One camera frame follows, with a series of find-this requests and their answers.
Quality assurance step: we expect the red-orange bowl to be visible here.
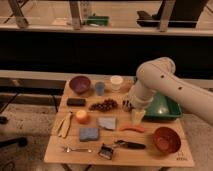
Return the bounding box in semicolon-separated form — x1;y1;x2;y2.
153;127;181;155

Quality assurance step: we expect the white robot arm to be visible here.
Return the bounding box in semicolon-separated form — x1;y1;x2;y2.
128;57;213;126

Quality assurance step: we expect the metal cup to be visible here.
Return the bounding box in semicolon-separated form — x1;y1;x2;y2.
122;98;132;112

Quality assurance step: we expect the orange carrot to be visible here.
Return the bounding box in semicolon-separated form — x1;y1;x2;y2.
119;125;145;133

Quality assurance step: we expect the green plastic tray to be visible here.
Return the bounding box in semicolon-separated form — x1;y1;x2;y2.
133;75;184;122

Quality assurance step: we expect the grey blue cloth piece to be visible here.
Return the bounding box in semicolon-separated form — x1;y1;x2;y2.
98;117;116;130

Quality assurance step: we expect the bunch of dark grapes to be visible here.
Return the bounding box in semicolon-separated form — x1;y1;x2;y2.
89;99;118;112

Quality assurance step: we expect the white cup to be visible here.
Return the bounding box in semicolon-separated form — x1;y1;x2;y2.
110;75;124;91

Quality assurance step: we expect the wooden table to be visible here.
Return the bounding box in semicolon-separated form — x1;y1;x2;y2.
44;79;194;167

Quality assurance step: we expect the blue cup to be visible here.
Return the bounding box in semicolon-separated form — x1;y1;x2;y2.
95;82;105;96

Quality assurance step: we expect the blue sponge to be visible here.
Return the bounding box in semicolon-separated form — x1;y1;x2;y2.
79;128;99;142

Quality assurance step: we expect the peach apple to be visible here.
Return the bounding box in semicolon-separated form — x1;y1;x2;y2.
76;110;89;124

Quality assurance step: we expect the purple bowl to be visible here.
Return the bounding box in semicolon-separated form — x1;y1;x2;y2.
69;76;91;94

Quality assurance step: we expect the black rectangular block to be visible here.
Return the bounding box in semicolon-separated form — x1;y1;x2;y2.
67;98;86;106

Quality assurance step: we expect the yellow banana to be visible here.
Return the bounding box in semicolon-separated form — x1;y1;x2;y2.
56;112;73;138

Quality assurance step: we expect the silver fork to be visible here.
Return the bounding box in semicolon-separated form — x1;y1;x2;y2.
61;147;93;153

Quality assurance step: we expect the green object on shelf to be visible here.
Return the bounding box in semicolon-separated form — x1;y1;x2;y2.
86;15;109;26

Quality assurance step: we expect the black office chair base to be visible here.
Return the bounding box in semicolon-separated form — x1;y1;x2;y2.
0;116;28;148

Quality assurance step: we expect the black handled peeler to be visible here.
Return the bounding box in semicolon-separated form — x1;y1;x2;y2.
114;140;146;149

